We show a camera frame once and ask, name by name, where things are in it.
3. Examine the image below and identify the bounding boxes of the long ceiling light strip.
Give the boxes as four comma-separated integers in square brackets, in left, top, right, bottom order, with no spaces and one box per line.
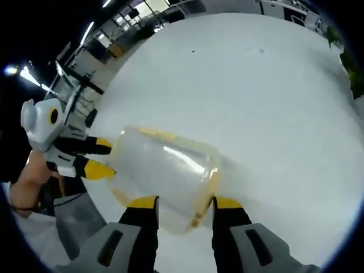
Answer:
[80,20,95,44]

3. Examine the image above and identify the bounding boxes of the green potted plant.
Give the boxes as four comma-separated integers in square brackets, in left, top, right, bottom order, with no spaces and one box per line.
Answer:
[326,24,364,100]

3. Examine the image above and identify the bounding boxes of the black monitor stand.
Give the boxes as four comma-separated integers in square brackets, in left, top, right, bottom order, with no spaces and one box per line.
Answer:
[67,68,105,128]

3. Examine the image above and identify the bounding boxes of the person's left hand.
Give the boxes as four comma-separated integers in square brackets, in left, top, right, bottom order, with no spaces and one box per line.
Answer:
[11,150,60,210]

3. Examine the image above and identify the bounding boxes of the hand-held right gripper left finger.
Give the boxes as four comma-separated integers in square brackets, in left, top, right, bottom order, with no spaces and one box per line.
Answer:
[55,195,160,273]

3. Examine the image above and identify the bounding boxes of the clear plastic container body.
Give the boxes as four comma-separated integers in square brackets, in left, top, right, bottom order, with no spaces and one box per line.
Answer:
[106,125,221,235]

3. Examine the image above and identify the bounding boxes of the cardboard box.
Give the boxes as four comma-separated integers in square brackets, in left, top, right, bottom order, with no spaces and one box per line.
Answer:
[107,42,126,58]

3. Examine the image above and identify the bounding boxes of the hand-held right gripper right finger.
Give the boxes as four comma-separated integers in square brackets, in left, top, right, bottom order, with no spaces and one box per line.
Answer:
[212,195,324,273]

